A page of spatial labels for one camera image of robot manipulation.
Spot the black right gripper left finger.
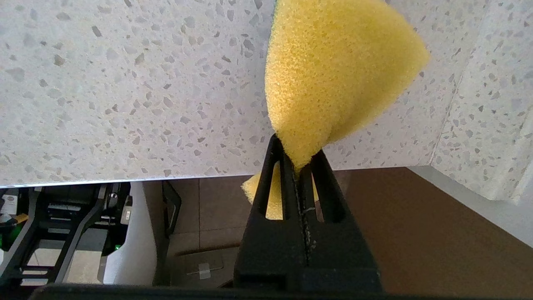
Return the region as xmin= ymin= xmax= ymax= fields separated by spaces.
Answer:
xmin=233 ymin=133 xmax=309 ymax=291

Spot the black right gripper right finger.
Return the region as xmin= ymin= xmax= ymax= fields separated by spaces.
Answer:
xmin=300 ymin=149 xmax=380 ymax=271

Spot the yellow sponge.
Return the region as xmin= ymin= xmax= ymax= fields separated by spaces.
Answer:
xmin=242 ymin=0 xmax=430 ymax=220

